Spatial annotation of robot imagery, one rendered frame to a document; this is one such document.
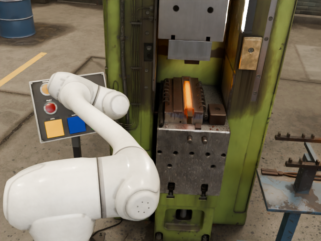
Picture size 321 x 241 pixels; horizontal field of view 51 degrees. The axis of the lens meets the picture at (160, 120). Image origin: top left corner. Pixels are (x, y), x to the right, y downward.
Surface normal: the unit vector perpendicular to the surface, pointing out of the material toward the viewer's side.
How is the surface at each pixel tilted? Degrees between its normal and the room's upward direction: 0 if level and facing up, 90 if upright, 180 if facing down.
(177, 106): 0
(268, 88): 90
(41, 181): 23
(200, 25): 90
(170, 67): 90
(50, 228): 80
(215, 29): 90
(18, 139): 0
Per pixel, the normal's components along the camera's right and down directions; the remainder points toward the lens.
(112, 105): 0.26, 0.07
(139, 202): 0.38, 0.34
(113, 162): 0.14, -0.91
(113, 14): -0.03, 0.52
